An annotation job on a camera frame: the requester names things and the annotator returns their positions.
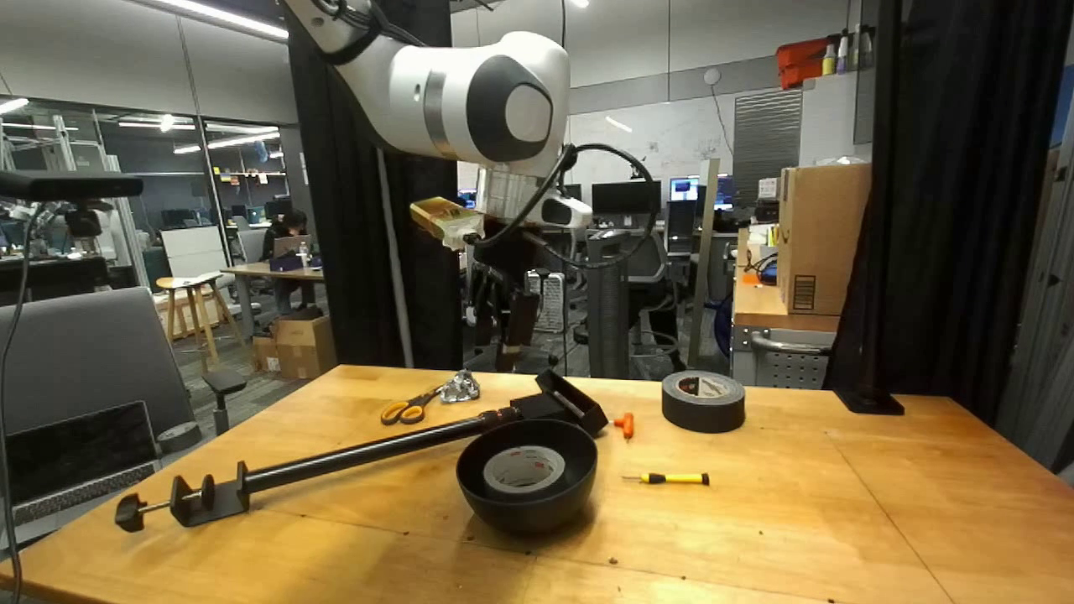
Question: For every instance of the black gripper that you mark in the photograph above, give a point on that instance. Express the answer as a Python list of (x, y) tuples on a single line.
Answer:
[(502, 264)]

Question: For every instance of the yellow handled scissors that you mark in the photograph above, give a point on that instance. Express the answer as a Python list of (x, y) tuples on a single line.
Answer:
[(408, 410)]

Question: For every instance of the grey tape roll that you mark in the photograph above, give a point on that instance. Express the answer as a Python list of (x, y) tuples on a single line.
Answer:
[(522, 471)]

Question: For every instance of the small yellow marker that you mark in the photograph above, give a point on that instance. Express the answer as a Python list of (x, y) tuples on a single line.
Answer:
[(672, 479)]

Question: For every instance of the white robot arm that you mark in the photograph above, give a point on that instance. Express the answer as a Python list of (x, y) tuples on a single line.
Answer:
[(386, 111)]

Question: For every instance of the black bowl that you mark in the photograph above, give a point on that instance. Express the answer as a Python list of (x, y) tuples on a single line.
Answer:
[(545, 513)]

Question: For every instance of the black tape roll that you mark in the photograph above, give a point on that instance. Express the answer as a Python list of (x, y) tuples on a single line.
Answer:
[(702, 400)]

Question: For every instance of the silver binder clip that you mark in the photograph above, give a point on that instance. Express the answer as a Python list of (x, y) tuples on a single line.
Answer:
[(460, 387)]

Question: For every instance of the cardboard amazon box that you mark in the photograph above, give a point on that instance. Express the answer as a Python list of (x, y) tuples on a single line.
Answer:
[(821, 214)]

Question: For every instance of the black curtain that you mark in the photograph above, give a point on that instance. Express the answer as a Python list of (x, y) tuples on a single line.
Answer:
[(966, 109)]

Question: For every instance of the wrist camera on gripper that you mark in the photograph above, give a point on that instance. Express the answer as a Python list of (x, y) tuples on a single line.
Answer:
[(448, 224)]

